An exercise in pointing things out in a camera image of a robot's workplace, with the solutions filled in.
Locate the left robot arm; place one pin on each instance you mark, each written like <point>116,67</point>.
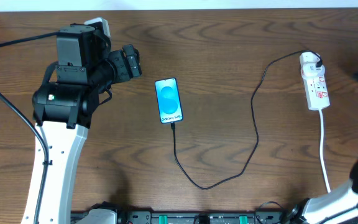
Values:
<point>63,109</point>

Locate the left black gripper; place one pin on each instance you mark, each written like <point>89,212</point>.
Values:
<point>131,61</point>

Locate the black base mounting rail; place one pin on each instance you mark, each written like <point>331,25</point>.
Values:
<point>144,217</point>

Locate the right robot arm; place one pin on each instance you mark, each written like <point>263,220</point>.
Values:
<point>338,205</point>

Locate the white power strip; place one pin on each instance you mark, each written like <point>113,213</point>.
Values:
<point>315,86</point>

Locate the white USB wall charger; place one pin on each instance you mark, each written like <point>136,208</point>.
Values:
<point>309,64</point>

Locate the blue Galaxy smartphone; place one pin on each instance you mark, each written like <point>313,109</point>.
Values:
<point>168,100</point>

